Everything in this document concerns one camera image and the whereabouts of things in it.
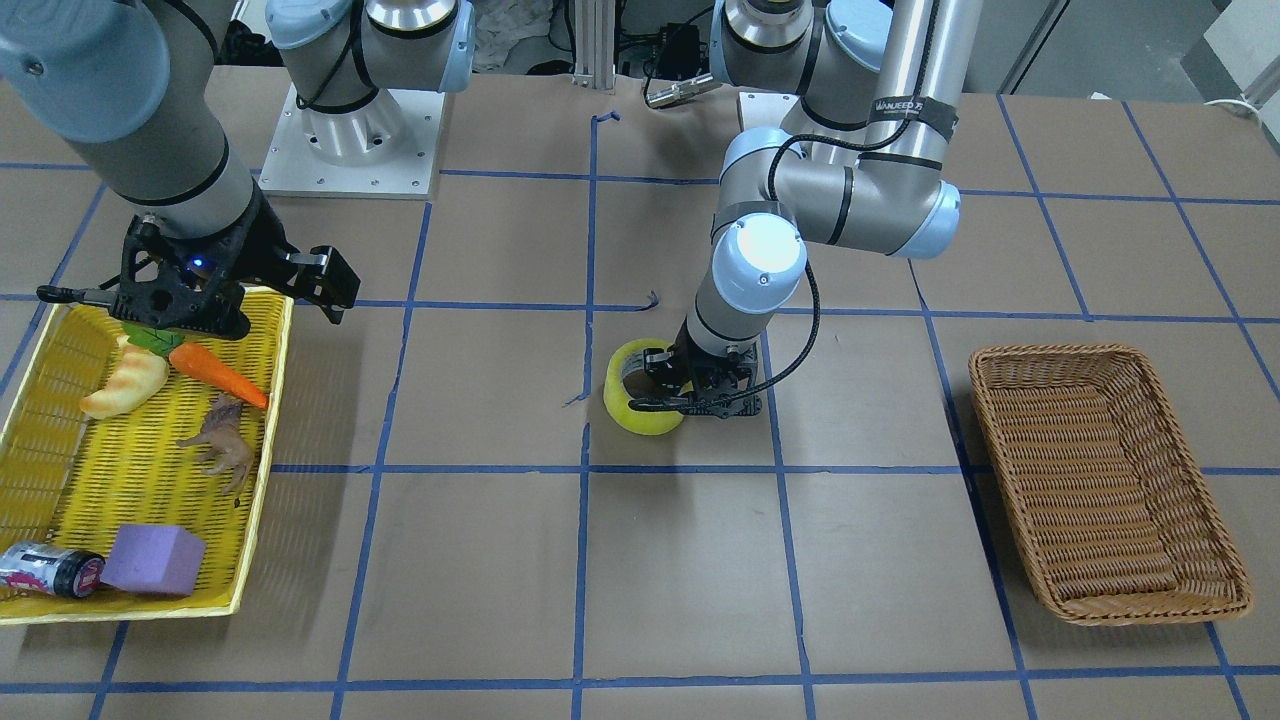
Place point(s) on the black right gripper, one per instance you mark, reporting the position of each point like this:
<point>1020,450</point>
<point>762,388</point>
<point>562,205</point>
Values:
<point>258,243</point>

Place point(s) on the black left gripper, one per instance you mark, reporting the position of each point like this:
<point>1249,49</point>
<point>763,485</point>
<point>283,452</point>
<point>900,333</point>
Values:
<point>663,366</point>

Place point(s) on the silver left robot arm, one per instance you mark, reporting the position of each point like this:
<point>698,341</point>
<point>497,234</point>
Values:
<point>857,164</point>

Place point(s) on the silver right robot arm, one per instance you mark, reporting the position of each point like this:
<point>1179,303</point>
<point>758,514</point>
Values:
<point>123,84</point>

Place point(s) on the orange toy carrot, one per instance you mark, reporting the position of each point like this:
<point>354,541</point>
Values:
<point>197,362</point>

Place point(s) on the brown toy animal figure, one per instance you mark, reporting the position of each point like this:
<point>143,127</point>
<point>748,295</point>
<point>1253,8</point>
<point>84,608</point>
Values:
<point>225,448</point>

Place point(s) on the toy croissant bread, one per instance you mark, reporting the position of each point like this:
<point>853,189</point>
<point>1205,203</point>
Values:
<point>139,374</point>

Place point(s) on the yellow woven tray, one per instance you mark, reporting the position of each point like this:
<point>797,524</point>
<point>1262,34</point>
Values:
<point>74,481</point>

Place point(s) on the purple foam cube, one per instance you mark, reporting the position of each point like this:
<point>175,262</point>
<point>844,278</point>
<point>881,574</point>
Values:
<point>154,559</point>

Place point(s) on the brown wicker basket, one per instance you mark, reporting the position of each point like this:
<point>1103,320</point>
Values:
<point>1108,507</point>

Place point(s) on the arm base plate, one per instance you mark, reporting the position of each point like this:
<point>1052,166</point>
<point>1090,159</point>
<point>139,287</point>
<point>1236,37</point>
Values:
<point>386,150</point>
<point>760,109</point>

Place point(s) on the aluminium frame post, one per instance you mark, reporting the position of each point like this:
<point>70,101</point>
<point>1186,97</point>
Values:
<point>594,42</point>

